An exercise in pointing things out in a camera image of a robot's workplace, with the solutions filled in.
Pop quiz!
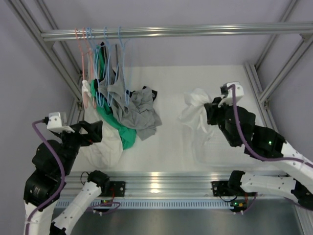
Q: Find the large white garment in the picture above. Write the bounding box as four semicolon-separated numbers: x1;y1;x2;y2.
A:
79;80;123;169

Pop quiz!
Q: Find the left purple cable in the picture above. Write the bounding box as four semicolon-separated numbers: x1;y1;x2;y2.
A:
25;119;122;235

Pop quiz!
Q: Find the blue wire hanger with green garment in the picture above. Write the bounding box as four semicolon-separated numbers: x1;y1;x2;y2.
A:
86;27;105;107

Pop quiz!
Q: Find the black garment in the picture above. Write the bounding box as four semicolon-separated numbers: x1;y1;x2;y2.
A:
93;42;157;101

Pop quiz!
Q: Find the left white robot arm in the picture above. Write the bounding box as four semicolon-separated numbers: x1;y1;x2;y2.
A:
23;118;111;235

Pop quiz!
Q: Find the green garment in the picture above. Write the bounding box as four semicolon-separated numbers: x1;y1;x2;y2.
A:
89;46;137;150

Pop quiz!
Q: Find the light blue wire hanger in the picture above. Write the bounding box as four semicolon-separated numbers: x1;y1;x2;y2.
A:
118;26;132;106

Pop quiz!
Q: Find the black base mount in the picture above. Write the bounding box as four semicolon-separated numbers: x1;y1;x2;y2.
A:
106;181;126;197
211;181;233;197

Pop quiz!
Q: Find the white tank top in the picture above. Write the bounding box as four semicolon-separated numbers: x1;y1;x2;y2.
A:
179;88;213;134

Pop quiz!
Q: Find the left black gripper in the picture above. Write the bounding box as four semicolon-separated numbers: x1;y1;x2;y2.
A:
55;120;102;176

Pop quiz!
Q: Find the aluminium hanging rail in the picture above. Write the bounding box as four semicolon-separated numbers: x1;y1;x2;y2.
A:
41;21;313;42

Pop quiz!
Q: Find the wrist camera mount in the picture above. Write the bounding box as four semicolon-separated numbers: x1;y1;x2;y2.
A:
47;112;74;134
218;82;244;108

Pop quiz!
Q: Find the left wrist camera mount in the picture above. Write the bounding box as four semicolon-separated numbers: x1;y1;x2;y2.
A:
47;112;74;134

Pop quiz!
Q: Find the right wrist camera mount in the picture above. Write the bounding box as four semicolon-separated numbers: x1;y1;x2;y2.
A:
218;82;244;108

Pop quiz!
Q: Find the perforated cable duct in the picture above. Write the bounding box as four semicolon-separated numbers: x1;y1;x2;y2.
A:
55;198;235;209

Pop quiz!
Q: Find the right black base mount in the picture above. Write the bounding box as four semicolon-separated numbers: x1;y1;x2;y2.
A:
211;181;233;197

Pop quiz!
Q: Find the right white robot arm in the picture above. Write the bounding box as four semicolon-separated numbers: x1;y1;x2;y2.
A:
204;97;313;210

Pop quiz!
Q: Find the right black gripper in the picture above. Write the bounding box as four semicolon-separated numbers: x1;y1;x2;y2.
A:
206;97;239;148

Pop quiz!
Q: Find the front aluminium rail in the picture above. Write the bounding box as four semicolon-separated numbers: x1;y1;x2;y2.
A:
56;171;294;199

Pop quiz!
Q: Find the pink wire hanger outer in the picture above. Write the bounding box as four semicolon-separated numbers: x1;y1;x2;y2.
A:
75;28;90;109

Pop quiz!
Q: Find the clear plastic basket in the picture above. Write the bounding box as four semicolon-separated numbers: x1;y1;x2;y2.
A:
182;125;264;168

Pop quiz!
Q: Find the gray tank top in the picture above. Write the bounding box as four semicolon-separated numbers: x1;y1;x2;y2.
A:
98;53;162;141

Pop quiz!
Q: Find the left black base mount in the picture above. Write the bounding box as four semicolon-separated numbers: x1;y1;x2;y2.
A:
106;181;126;197

